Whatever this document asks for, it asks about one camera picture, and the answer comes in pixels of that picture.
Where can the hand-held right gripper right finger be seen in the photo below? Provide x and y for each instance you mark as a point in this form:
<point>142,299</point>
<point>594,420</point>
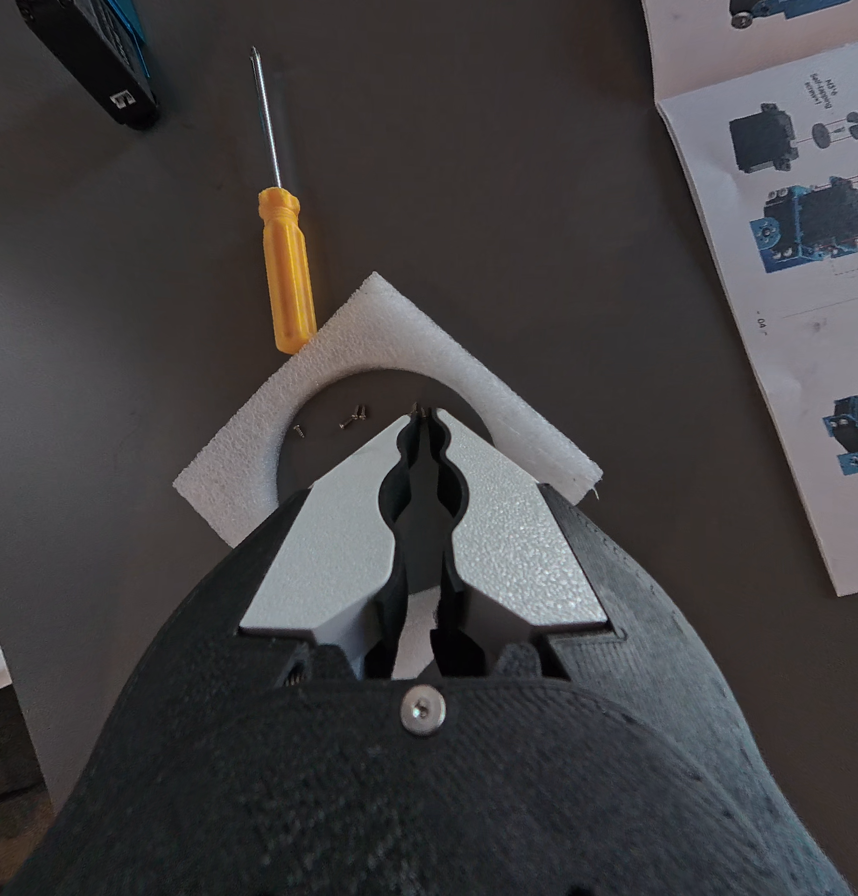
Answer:
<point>527,553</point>

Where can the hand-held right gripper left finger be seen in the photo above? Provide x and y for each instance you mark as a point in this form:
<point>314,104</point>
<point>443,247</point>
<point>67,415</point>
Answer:
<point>331,553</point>

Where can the dark desk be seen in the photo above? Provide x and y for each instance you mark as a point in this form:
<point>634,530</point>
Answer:
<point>541,210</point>

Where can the white foam piece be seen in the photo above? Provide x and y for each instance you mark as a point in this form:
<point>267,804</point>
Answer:
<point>401,329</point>

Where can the assembly instruction booklet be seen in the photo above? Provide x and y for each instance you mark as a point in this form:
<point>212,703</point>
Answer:
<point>751,280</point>

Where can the black servo motor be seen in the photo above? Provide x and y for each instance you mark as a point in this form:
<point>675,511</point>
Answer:
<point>86,56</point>

